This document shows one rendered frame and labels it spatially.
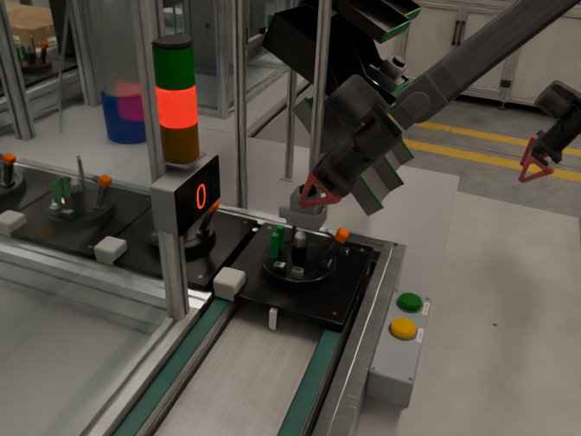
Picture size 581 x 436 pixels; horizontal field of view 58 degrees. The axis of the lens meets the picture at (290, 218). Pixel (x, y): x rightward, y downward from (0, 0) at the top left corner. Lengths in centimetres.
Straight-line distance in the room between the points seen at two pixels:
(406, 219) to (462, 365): 49
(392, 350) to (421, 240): 50
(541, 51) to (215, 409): 443
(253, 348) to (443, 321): 40
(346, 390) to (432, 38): 436
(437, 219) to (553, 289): 33
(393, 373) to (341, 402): 10
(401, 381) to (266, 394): 21
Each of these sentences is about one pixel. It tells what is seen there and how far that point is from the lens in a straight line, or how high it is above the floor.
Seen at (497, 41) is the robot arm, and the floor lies 140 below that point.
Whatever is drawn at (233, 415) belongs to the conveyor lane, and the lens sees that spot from 83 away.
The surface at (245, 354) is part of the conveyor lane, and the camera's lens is 91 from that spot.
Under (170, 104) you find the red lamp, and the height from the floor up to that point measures 134.
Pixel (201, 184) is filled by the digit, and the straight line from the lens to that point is 75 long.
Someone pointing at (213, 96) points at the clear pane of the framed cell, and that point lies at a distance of 195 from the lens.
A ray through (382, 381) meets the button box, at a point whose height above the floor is 95.
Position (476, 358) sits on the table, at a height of 86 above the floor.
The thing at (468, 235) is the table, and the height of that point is 86.
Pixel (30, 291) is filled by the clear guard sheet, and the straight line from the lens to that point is 61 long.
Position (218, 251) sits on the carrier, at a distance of 104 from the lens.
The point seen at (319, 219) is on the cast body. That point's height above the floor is 109.
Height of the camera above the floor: 158
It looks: 32 degrees down
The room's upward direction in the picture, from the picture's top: 2 degrees clockwise
